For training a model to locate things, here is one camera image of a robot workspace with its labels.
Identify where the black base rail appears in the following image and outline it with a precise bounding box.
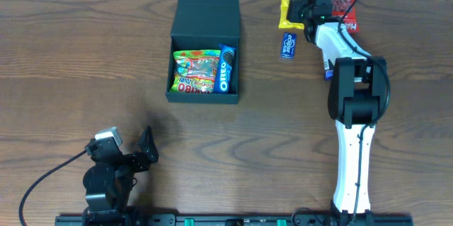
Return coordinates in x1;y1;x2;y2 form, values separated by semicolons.
55;213;413;226

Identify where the red Hacks candy bag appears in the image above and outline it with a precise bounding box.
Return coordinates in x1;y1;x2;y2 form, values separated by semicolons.
331;0;360;34

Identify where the dark green box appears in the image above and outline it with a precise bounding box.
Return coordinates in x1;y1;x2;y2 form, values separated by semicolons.
166;0;241;104

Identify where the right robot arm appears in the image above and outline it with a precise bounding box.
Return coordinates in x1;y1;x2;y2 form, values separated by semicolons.
287;0;391;225

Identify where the Haribo gummy bag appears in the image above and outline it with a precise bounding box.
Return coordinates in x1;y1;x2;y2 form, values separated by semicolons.
169;50;220;94

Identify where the dark blue chocolate bar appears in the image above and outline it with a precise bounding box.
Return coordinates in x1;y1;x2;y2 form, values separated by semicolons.
323;53;335;81

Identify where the blue Oreo cookie pack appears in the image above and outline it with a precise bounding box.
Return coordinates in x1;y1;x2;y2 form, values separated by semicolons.
213;44;236;94

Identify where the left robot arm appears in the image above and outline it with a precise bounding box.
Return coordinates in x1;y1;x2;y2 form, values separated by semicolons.
81;126;159;225

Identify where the blue Eclipse mint pack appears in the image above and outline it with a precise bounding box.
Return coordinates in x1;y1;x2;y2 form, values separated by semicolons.
280;33;297;60

